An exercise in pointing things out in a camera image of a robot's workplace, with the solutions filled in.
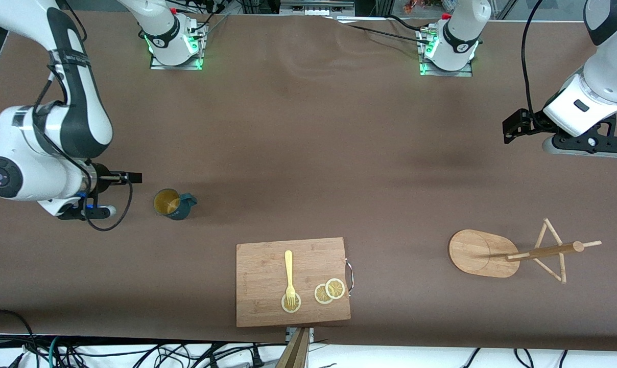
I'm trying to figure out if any teal ribbed cup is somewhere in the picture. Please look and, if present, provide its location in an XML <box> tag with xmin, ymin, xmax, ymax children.
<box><xmin>153</xmin><ymin>188</ymin><xmax>199</xmax><ymax>221</ymax></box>

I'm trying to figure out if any wooden cup rack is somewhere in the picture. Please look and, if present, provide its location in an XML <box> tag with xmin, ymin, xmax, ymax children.
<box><xmin>448</xmin><ymin>218</ymin><xmax>603</xmax><ymax>284</ymax></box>

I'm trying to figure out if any wooden cutting board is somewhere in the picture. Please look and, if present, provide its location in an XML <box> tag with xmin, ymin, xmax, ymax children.
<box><xmin>235</xmin><ymin>237</ymin><xmax>352</xmax><ymax>328</ymax></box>

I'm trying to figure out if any brown table cover sheet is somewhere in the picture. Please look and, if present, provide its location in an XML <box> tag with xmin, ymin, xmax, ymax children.
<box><xmin>0</xmin><ymin>8</ymin><xmax>617</xmax><ymax>353</ymax></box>

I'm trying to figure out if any yellow plastic fork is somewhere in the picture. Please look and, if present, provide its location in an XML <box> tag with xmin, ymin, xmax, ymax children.
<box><xmin>284</xmin><ymin>249</ymin><xmax>297</xmax><ymax>309</ymax></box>

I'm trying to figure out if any lemon slice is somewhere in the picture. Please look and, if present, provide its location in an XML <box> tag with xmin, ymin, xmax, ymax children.
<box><xmin>325</xmin><ymin>278</ymin><xmax>346</xmax><ymax>300</ymax></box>
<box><xmin>281</xmin><ymin>291</ymin><xmax>302</xmax><ymax>313</ymax></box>
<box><xmin>314</xmin><ymin>283</ymin><xmax>335</xmax><ymax>305</ymax></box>

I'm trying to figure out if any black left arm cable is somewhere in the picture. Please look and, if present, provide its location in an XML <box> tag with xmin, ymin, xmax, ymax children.
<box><xmin>521</xmin><ymin>0</ymin><xmax>549</xmax><ymax>123</ymax></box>

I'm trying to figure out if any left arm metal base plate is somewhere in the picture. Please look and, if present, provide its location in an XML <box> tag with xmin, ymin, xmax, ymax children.
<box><xmin>418</xmin><ymin>28</ymin><xmax>473</xmax><ymax>77</ymax></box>

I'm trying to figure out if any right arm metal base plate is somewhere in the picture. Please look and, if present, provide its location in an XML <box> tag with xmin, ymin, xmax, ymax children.
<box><xmin>149</xmin><ymin>23</ymin><xmax>204</xmax><ymax>71</ymax></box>

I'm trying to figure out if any black cable on table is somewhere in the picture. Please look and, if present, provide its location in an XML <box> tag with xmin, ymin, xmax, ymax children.
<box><xmin>387</xmin><ymin>14</ymin><xmax>437</xmax><ymax>32</ymax></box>
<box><xmin>334</xmin><ymin>16</ymin><xmax>434</xmax><ymax>47</ymax></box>

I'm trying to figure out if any teal floor cable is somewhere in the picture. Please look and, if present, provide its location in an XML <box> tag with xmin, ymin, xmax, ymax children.
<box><xmin>47</xmin><ymin>335</ymin><xmax>66</xmax><ymax>368</ymax></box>

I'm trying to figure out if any wooden camera post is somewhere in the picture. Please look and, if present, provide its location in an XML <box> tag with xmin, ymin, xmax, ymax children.
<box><xmin>275</xmin><ymin>327</ymin><xmax>310</xmax><ymax>368</ymax></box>

